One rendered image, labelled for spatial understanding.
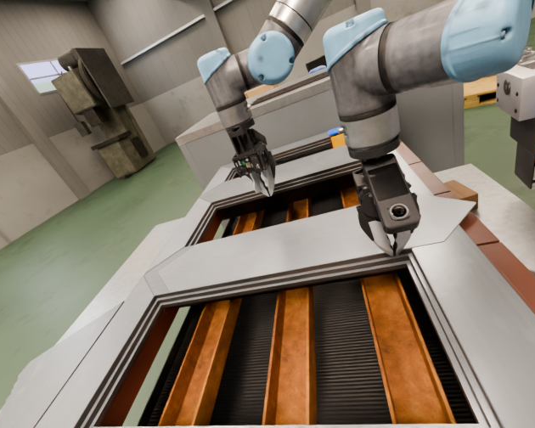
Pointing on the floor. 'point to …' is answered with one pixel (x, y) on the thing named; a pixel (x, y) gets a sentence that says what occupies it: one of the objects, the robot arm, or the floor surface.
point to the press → (104, 108)
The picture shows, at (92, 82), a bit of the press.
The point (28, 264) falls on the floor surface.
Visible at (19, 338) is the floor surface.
